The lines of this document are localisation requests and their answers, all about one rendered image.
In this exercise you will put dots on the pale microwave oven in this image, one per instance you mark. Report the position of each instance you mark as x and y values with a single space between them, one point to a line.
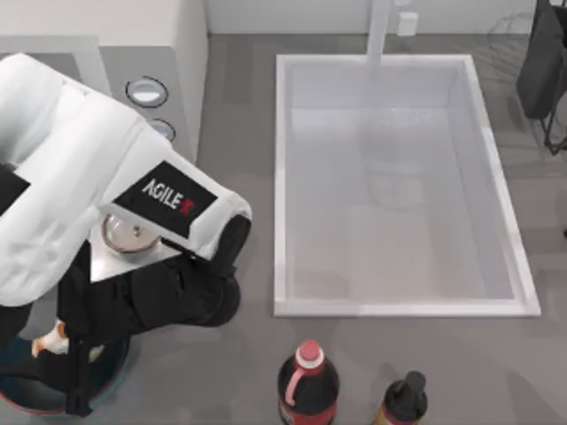
186 88

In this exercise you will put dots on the small microwave knob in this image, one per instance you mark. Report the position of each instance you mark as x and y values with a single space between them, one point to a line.
165 128

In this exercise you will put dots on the dark red bottle pink cap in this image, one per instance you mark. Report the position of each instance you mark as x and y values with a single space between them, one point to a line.
308 389

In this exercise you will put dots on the dark bottle black cap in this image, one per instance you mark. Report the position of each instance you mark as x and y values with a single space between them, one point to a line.
405 405

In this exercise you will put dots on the tall white tap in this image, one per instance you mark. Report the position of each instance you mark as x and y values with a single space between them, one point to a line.
380 31

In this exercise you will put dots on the white wall socket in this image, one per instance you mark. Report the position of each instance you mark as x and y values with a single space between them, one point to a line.
407 24

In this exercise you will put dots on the large microwave knob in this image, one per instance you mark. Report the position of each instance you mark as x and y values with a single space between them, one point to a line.
146 90

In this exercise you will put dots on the tan and white bread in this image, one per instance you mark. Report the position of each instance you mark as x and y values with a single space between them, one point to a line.
55 338

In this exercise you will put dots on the white sink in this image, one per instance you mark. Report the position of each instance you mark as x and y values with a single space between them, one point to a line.
398 199

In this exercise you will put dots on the blue round basket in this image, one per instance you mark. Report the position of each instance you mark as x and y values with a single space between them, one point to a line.
111 376

